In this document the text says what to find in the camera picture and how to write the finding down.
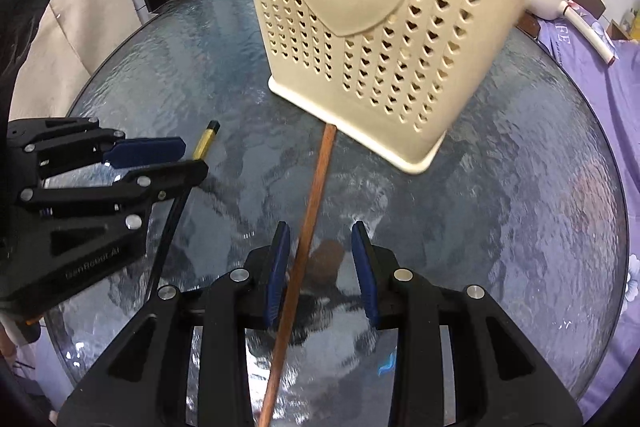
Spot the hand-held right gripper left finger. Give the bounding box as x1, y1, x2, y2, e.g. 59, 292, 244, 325
57, 222, 292, 427

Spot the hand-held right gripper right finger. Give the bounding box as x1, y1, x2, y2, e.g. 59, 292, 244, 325
351, 220, 584, 427

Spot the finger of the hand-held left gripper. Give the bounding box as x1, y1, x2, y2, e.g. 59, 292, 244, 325
17, 159, 210, 260
7, 118, 187, 180

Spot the brown wooden chopstick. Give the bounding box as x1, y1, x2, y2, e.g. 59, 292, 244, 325
257, 124, 337, 427

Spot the black gold-banded chopstick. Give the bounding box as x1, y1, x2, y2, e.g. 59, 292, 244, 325
144, 120, 221, 296

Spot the cream plastic utensil holder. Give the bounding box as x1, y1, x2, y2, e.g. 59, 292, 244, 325
232, 0, 566, 174

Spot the beige felt cloth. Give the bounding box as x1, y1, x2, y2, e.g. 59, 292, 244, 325
50, 0, 146, 78
10, 0, 97, 124

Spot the purple floral cloth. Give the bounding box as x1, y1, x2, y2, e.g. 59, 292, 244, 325
535, 7, 640, 409

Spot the white pan with glass lid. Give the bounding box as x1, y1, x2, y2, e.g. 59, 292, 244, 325
525, 0, 619, 68

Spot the small wooden box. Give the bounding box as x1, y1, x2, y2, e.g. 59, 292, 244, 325
607, 19, 636, 43

